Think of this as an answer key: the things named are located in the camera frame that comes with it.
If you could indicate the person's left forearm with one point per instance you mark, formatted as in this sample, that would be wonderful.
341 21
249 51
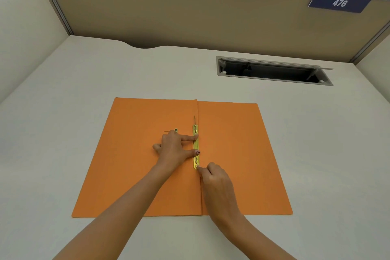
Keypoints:
122 217

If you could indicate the orange paper file folder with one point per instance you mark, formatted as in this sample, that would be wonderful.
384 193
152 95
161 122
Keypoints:
243 153

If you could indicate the person's left hand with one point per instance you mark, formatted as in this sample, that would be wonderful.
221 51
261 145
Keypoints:
172 151

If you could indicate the dark blue number sign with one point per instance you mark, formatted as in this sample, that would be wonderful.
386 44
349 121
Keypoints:
339 2

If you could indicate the person's right hand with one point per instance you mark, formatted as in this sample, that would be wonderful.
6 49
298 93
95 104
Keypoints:
218 189

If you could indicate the person's right forearm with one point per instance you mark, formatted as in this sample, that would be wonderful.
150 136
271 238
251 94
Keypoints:
256 238

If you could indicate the cream rounded side partition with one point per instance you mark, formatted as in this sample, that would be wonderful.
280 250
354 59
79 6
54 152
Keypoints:
27 37

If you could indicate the cream angled side partition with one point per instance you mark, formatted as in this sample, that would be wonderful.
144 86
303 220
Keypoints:
376 61

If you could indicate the small metal fastener clip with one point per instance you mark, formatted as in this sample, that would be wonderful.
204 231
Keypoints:
175 130

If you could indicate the beige fabric partition panel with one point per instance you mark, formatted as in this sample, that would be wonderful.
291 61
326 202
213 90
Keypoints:
198 13

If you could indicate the person's left thumb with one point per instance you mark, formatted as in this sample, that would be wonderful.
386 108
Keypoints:
192 153

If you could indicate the person's right fingers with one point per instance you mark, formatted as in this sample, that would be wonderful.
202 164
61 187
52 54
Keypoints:
206 167

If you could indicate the gold metal fastener strip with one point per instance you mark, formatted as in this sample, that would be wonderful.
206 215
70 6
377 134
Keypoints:
195 145

